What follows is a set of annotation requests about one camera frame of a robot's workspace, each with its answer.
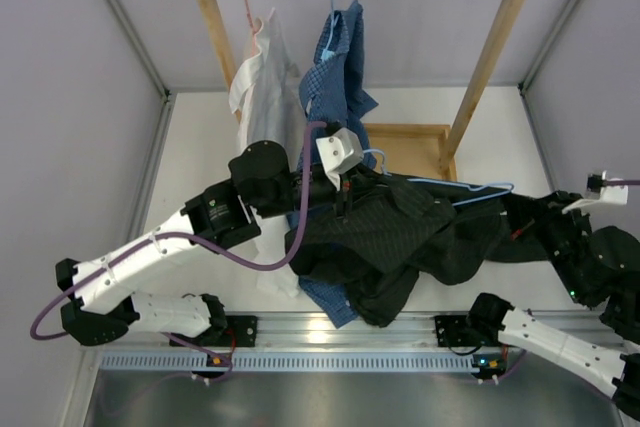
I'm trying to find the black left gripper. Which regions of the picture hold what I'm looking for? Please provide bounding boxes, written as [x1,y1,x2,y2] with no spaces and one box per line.
[255,163,395,222]

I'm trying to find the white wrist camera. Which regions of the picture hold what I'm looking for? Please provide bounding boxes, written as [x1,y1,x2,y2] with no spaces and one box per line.
[562,170,629,214]
[315,127,364,191]

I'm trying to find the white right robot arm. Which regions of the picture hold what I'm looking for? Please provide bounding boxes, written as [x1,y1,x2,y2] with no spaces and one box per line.
[465,191,639,419]

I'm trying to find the aluminium mounting rail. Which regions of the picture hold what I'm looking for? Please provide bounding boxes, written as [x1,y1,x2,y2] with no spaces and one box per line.
[82,311,621,348]

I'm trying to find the light blue slotted cable duct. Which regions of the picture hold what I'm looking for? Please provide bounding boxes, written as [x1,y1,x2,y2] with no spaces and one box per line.
[100,351,505,374]

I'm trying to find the blue hanger with clip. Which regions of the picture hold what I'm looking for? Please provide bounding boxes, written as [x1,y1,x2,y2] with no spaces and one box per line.
[320,0,339,62]

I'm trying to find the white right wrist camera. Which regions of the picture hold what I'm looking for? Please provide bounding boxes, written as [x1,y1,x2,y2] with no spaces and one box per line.
[562,170,629,214]

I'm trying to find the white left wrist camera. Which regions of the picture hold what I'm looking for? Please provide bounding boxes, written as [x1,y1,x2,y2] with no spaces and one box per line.
[315,127,364,191]

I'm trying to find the blue checked shirt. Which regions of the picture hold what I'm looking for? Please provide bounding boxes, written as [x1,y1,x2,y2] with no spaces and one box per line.
[298,0,378,328]

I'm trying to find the wooden clothes rack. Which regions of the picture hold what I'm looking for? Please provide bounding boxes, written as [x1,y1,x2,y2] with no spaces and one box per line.
[196,0,525,181]

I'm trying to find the light blue wire hanger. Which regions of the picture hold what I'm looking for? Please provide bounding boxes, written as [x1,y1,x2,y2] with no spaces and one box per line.
[361,147,516,209]

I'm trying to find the pink wire hanger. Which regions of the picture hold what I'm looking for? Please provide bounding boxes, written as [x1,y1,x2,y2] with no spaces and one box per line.
[243,0,262,56]

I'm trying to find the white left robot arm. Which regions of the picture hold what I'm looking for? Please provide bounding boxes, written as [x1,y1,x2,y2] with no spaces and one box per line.
[55,134,375,346]

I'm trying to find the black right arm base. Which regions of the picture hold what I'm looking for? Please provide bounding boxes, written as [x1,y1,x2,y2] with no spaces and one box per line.
[434,315,501,348]

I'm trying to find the white shirt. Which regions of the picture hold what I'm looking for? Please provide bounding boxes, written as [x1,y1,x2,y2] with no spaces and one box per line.
[229,8,306,298]

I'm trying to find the dark pinstriped shirt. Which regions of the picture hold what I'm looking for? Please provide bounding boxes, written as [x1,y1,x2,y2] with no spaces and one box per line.
[284,169,556,329]

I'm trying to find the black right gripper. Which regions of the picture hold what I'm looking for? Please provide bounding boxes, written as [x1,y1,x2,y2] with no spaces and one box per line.
[502,191,594,305]

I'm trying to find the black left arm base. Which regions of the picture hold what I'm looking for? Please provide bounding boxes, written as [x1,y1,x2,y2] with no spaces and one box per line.
[176,315,258,348]

